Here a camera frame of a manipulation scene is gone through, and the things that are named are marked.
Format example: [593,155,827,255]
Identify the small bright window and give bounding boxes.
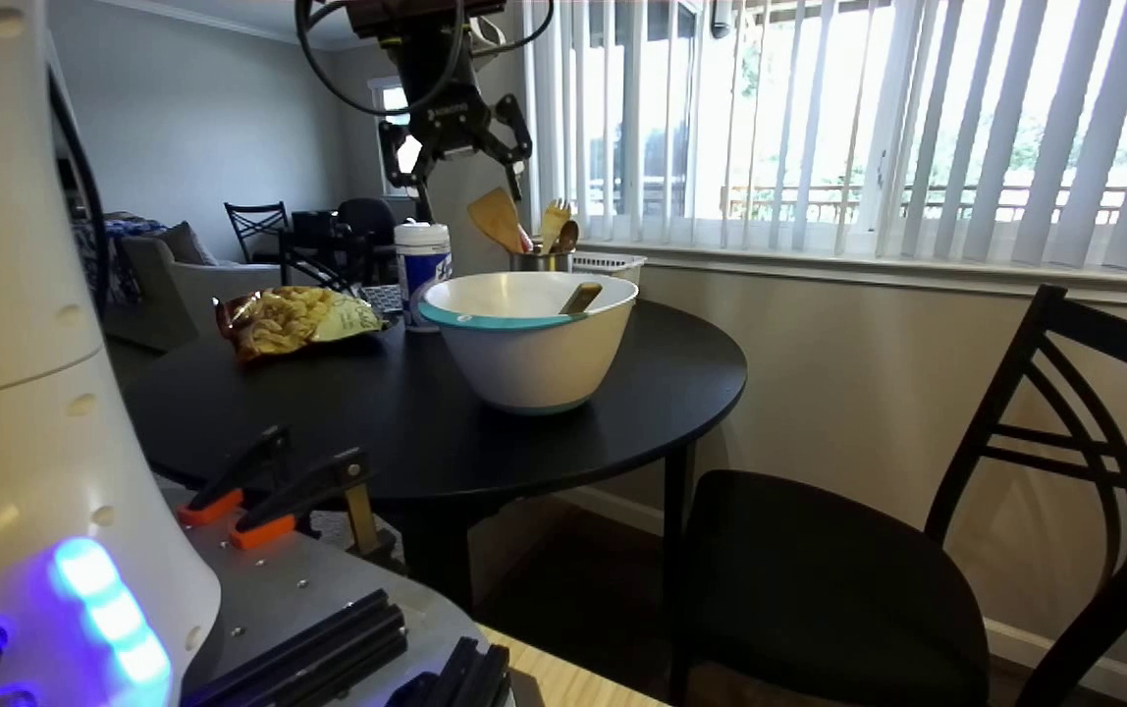
[367,75,430,200]

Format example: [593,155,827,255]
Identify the wooden spoon in holder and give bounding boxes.
[534,196,582,273]

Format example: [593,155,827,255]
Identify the black metal chair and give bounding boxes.
[672,285,1127,707]

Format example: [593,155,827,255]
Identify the black lattice-back chair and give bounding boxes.
[220,196,295,268]

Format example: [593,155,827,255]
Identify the white bowl teal rim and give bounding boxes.
[416,268,644,421]

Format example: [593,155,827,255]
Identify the dark office chair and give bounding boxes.
[278,196,402,293]

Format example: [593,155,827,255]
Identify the white canister blue label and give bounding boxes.
[392,215,460,338]

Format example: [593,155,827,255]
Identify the white window sill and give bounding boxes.
[576,240,1127,316]

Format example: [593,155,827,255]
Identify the white vertical window blinds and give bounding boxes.
[526,0,1127,281]

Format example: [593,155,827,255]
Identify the black rail block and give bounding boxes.
[381,634,513,707]

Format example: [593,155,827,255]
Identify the black aluminium rail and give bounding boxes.
[179,586,412,707]

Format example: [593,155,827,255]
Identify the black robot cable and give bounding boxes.
[44,57,121,346]

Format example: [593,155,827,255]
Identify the round black table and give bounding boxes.
[125,302,748,707]

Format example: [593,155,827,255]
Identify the grey metal mounting plate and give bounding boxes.
[179,484,488,707]

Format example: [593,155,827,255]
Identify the black clamp orange tip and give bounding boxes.
[227,443,381,557]
[178,426,295,532]

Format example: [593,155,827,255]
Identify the dark utensil holder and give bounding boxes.
[508,247,576,276]

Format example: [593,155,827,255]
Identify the grey sofa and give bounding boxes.
[102,213,282,355]

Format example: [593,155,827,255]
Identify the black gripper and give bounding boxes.
[381,36,534,200]

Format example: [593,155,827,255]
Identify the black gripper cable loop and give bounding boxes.
[289,0,555,121]

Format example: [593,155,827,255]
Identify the yellow snack bag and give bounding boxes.
[214,285,392,367]

